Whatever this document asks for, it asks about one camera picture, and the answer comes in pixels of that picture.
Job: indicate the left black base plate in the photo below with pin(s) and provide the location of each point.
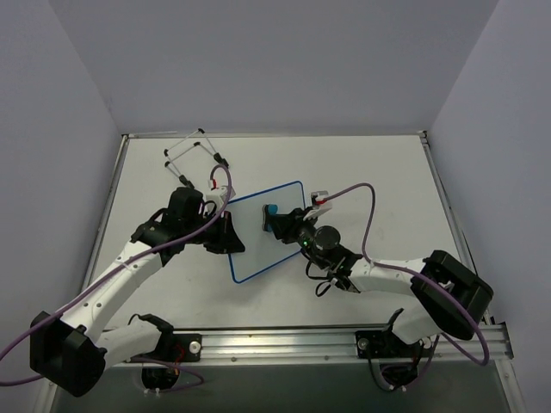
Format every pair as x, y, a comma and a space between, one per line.
185, 347

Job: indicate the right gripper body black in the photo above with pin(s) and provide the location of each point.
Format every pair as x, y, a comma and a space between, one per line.
278, 222

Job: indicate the metal wire easel stand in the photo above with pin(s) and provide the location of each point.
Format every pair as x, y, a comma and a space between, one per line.
187, 152

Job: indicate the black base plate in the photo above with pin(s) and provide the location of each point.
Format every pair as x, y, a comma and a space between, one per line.
376, 344
185, 347

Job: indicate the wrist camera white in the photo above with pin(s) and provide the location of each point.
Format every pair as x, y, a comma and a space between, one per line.
216, 196
321, 204

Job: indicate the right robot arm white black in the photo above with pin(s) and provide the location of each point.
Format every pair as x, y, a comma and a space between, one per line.
451, 299

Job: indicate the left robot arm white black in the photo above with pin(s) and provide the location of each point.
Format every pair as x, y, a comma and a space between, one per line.
74, 349

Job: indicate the blue whiteboard eraser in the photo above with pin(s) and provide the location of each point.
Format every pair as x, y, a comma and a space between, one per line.
269, 210

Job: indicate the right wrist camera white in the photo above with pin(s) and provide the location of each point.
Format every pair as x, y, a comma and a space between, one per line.
321, 204

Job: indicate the blue framed whiteboard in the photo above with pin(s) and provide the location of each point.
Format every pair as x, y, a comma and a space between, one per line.
262, 250

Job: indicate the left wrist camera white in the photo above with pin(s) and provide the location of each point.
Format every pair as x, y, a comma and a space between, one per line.
216, 196

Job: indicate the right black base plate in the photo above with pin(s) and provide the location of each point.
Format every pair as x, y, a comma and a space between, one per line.
376, 344

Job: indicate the aluminium mounting rail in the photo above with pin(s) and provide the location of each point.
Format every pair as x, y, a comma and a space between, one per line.
306, 346

